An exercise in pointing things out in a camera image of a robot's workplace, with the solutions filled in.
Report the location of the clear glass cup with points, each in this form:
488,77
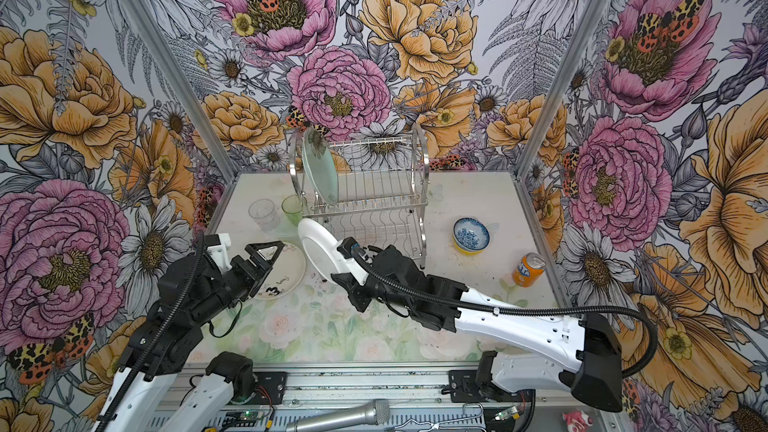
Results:
264,213

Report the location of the orange soda can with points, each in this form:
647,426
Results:
530,268

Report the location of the blue white porcelain bowl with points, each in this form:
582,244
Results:
471,233

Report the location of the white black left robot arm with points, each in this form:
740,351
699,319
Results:
148,366

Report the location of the pink toy figure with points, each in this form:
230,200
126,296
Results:
577,421

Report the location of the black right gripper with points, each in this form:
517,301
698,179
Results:
354,290

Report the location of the cream white plate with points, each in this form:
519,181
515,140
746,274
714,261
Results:
288,272

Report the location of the yellow plastic bowl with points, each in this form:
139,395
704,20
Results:
468,251

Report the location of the chrome wire dish rack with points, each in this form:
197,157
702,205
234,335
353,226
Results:
383,184

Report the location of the aluminium front rail frame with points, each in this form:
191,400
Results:
418,395

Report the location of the white watermelon pattern plate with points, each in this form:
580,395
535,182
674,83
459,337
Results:
321,248

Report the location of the green glass jar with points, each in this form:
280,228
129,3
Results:
293,208

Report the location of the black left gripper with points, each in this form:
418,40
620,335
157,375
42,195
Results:
256,275

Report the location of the aluminium corner post right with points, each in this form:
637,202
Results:
582,33

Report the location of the silver microphone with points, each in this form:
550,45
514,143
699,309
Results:
375,413

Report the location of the aluminium corner post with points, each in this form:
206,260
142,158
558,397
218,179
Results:
582,33
152,36

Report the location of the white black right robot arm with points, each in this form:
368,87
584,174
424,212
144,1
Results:
577,351

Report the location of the aluminium corner post left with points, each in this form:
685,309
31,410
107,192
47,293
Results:
152,36

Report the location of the pale green plate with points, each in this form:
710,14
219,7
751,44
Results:
319,165

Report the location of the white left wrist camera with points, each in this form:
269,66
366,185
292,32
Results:
217,247

